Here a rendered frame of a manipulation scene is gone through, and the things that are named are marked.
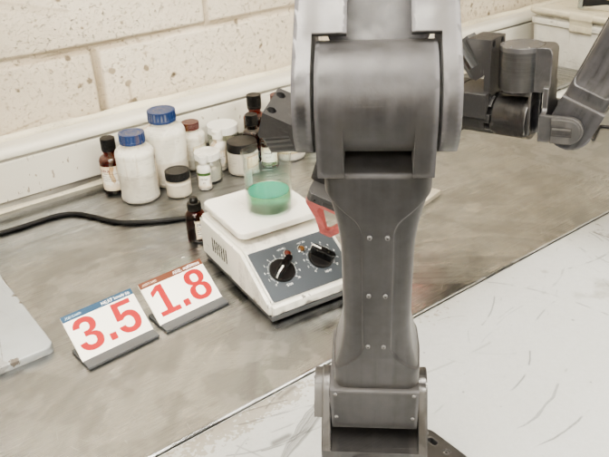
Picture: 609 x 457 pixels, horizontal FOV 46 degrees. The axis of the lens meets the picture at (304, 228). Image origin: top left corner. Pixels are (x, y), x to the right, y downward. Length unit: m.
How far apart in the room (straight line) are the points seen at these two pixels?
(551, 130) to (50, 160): 0.78
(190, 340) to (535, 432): 0.39
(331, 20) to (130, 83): 0.94
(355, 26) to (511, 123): 0.57
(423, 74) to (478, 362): 0.48
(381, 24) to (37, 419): 0.54
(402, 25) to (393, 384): 0.26
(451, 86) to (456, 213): 0.74
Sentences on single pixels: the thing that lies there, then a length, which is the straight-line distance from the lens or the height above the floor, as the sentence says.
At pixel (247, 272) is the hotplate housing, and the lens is 0.87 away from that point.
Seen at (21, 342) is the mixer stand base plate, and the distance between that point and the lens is 0.90.
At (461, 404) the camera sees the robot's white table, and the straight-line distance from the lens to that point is 0.76.
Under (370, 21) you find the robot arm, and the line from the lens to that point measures 0.45.
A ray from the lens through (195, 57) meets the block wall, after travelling 1.37.
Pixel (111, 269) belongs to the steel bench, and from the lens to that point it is 1.02.
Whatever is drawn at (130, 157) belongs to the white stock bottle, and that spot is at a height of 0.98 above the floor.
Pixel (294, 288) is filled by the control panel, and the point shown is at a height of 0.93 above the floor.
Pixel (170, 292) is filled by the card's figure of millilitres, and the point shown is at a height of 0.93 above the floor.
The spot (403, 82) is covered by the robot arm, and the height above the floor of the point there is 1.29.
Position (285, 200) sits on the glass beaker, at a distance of 0.91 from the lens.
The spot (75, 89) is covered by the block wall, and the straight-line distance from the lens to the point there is 1.28.
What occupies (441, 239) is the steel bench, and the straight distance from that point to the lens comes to 1.04.
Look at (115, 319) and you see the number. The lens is 0.87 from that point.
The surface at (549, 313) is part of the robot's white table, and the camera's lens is 0.91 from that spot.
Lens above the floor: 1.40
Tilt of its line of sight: 28 degrees down
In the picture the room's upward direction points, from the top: 3 degrees counter-clockwise
